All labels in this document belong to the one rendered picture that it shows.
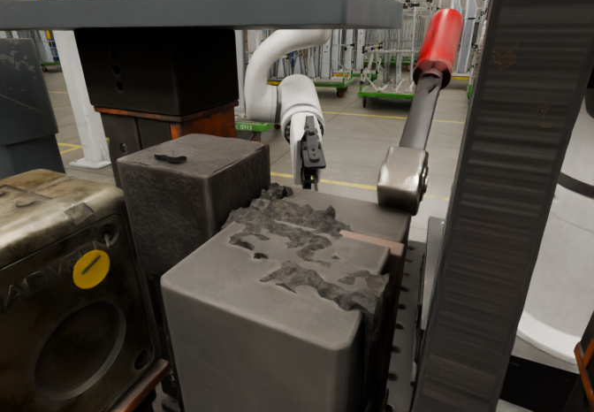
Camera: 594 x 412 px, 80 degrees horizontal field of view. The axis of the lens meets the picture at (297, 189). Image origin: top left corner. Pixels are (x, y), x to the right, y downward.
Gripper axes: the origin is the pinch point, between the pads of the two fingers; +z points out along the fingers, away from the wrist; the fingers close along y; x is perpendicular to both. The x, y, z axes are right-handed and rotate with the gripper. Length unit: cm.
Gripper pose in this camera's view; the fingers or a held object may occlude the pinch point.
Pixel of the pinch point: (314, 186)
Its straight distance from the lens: 55.7
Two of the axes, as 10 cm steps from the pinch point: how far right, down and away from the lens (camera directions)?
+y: 0.0, -7.3, -6.9
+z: 0.9, 6.8, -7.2
